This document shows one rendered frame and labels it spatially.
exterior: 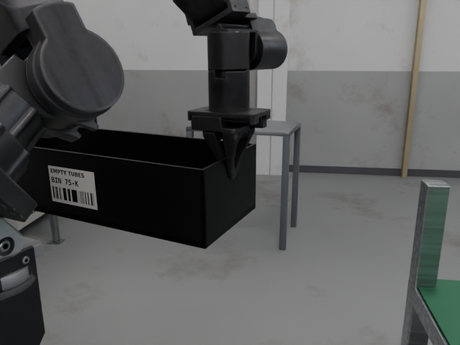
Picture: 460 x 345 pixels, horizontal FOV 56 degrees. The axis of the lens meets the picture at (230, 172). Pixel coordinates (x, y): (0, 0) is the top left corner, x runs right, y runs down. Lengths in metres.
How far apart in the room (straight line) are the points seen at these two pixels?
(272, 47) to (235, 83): 0.09
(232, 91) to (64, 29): 0.25
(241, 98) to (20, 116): 0.30
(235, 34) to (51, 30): 0.25
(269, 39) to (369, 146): 4.25
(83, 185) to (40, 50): 0.34
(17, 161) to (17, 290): 0.22
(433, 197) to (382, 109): 4.18
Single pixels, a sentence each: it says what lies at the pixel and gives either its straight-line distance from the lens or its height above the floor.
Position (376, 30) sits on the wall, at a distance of 4.76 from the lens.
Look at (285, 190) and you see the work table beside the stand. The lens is 2.79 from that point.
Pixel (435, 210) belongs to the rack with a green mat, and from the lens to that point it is 0.64.
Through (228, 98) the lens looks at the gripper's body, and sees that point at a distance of 0.58.
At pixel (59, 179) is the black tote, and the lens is 0.72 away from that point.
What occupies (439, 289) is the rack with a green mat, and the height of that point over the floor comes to 0.95.
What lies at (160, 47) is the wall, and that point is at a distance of 4.89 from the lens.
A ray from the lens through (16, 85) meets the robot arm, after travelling 0.41.
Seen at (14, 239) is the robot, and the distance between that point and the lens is 0.40.
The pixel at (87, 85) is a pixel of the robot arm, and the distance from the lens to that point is 0.40.
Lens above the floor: 1.27
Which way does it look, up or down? 15 degrees down
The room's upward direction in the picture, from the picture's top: straight up
